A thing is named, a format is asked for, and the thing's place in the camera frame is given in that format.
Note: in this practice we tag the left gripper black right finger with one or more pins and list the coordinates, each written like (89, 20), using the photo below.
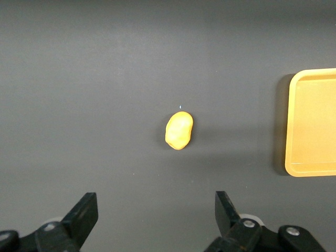
(228, 218)

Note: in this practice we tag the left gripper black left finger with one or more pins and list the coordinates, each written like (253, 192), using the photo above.
(78, 220)

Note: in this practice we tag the yellow potato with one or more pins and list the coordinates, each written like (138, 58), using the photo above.
(179, 130)

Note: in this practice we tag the yellow plastic tray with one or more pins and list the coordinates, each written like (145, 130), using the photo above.
(312, 123)

